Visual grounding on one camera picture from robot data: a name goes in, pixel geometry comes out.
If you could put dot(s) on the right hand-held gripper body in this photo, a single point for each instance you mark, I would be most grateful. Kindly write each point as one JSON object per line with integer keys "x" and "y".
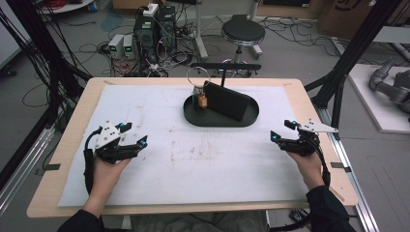
{"x": 303, "y": 146}

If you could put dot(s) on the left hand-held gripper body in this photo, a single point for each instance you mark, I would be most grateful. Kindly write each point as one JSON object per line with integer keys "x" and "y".
{"x": 108, "y": 137}

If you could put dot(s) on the black rectangular case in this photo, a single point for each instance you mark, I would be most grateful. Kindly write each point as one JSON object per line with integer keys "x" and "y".
{"x": 225, "y": 101}

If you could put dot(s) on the black oval tray with hanger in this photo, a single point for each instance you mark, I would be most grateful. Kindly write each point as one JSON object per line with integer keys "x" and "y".
{"x": 206, "y": 121}

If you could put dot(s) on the person's right hand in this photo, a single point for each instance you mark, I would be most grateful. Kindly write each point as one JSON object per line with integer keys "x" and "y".
{"x": 311, "y": 170}

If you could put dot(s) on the person's left hand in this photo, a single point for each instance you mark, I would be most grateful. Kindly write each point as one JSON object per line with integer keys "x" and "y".
{"x": 106, "y": 179}

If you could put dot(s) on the black tape strip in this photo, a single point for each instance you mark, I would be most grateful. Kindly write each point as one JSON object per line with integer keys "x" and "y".
{"x": 340, "y": 166}
{"x": 51, "y": 167}

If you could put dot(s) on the white table mat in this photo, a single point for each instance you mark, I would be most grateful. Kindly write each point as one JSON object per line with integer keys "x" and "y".
{"x": 180, "y": 180}

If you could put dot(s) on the white floor platform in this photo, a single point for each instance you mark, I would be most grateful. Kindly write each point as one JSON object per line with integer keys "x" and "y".
{"x": 374, "y": 112}

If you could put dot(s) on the white power supply box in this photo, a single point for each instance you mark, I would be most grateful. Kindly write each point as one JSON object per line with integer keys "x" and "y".
{"x": 115, "y": 46}
{"x": 129, "y": 46}

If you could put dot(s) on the grey metal stand leg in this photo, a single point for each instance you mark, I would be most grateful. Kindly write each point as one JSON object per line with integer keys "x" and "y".
{"x": 199, "y": 35}
{"x": 257, "y": 50}

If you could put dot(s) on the large black computer tower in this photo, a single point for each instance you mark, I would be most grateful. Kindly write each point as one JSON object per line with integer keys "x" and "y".
{"x": 145, "y": 38}

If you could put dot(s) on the black round stool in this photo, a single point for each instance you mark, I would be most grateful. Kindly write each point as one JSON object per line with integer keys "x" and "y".
{"x": 243, "y": 30}

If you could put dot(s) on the slim black computer tower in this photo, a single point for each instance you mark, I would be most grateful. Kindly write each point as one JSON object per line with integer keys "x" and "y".
{"x": 167, "y": 29}

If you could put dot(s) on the white power adapter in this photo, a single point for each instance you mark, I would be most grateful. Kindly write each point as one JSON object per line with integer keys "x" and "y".
{"x": 151, "y": 10}

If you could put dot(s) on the large cardboard box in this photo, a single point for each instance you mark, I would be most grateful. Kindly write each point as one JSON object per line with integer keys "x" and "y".
{"x": 351, "y": 16}

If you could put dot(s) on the white round table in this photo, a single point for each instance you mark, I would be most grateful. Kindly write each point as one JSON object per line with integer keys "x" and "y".
{"x": 67, "y": 6}

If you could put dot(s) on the aluminium rail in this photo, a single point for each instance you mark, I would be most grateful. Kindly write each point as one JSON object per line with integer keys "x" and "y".
{"x": 361, "y": 199}
{"x": 22, "y": 175}

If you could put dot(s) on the white wall panel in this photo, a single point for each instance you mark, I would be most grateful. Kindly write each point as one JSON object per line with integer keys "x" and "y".
{"x": 8, "y": 38}

